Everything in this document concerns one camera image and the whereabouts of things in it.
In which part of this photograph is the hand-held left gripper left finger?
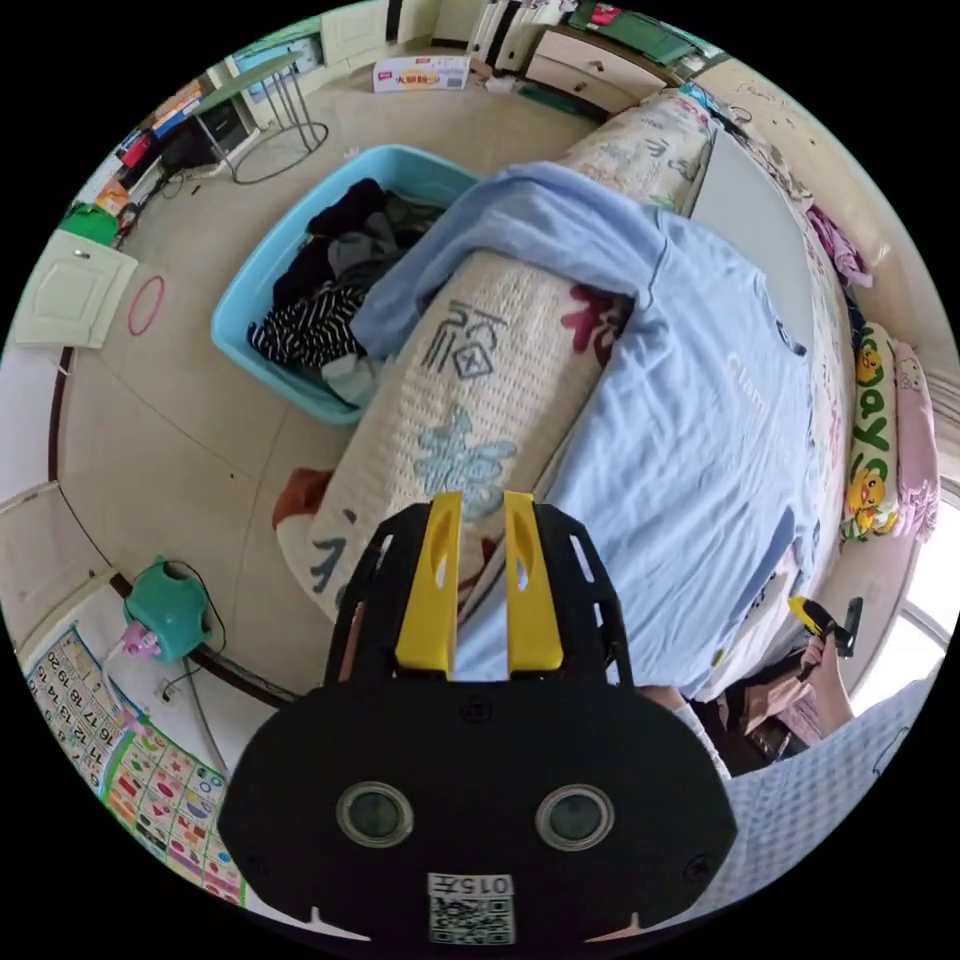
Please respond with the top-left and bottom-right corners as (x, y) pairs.
(395, 491), (464, 681)

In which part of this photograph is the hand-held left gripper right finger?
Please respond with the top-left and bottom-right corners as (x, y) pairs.
(503, 490), (565, 679)

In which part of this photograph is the light blue long sleeve shirt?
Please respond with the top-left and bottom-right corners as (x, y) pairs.
(350, 160), (820, 700)

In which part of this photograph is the person's right forearm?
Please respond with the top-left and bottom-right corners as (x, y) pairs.
(813, 659), (858, 740)

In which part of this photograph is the orange cloth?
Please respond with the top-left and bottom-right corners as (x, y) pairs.
(272, 467), (337, 528)

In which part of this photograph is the pillow with yellow ducks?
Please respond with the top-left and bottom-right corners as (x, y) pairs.
(838, 320), (901, 544)

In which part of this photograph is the person's body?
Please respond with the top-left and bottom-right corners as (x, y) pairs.
(686, 646), (937, 905)

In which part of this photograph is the pink pillow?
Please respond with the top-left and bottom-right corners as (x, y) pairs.
(890, 339), (940, 543)

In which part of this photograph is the teal round toy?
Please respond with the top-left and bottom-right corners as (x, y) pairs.
(122, 554), (213, 666)

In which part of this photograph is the bed with printed quilt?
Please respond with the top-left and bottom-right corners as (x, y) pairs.
(272, 83), (940, 751)

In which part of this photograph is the blue basket of clothes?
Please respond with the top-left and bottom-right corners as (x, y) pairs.
(210, 143), (483, 428)

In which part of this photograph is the purple garment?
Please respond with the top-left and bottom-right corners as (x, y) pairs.
(804, 203), (876, 291)

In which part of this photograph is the grey flat board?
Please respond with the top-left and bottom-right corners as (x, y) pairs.
(688, 125), (817, 348)

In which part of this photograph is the white cupboard door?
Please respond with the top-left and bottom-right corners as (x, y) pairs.
(14, 227), (140, 351)

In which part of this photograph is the printed carton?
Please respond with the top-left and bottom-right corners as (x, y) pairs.
(371, 55), (472, 94)

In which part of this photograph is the white drawer cupboard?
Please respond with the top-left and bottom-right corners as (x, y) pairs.
(523, 28), (680, 115)

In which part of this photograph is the green top folding table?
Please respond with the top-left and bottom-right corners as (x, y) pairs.
(190, 50), (330, 186)

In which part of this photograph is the pink hoop ring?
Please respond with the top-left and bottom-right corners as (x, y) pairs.
(125, 274), (166, 338)

